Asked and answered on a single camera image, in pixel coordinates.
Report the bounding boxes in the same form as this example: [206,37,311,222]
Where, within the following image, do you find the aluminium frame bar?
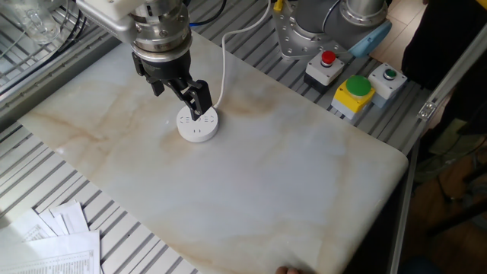
[416,22,487,123]

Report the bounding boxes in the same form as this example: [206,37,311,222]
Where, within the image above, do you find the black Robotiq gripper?
[132,48,213,122]

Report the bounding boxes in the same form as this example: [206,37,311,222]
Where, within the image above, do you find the red button switch box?
[303,49,345,94]

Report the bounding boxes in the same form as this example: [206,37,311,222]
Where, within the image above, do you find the yellow box green mushroom button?
[330,75,377,121]

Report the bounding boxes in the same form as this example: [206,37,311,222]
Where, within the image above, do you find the clear glass vessel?
[0,0,62,45]

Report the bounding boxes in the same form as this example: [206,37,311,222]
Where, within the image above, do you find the aluminium table rail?
[0,33,123,132]

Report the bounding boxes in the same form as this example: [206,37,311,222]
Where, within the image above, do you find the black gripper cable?
[189,0,228,27]

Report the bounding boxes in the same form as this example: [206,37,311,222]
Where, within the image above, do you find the marble pattern board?
[17,28,410,274]

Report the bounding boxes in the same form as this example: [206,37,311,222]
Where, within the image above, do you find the white power cord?
[212,0,272,110]

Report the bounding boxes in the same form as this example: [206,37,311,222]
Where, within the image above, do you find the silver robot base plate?
[272,0,348,60]

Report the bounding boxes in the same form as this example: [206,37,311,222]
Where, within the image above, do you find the person in yellow black clothes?
[401,0,487,136]

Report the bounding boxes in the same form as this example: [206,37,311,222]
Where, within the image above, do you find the printed paper sheet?
[49,200,91,235]
[0,230,102,274]
[0,208,58,248]

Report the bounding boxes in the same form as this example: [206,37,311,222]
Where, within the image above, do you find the black cable bundle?
[0,7,88,96]

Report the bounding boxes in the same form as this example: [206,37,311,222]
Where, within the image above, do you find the white box small green button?
[368,62,408,110]

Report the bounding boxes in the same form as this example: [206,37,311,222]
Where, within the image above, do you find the round white power strip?
[176,105,220,144]

